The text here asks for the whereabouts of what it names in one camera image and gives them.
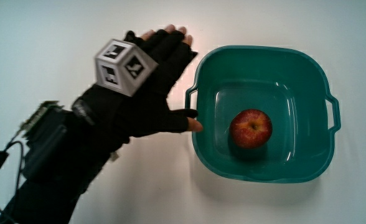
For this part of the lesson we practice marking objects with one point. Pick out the person's left hand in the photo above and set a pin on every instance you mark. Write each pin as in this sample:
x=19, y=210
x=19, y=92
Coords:
x=145, y=109

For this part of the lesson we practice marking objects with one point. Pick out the red apple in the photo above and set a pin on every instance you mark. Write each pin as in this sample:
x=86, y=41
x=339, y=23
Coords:
x=251, y=128

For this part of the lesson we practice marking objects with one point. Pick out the green plastic basin plate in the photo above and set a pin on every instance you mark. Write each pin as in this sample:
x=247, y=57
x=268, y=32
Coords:
x=307, y=124

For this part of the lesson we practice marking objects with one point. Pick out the person's left forearm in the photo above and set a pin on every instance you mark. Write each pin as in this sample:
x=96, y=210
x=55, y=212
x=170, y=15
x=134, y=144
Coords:
x=61, y=174

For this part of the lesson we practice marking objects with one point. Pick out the green circuit board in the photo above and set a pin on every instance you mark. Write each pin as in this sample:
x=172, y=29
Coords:
x=37, y=115

